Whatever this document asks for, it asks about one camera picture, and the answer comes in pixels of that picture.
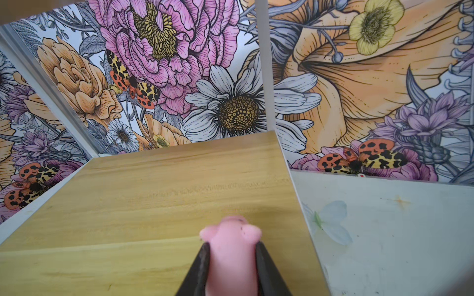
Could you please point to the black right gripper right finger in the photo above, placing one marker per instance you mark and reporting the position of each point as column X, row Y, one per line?
column 270, row 281

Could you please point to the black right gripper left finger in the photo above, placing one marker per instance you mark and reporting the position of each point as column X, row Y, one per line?
column 194, row 283

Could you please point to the bamboo two-tier shelf white frame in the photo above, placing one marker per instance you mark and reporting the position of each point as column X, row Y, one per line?
column 178, row 121

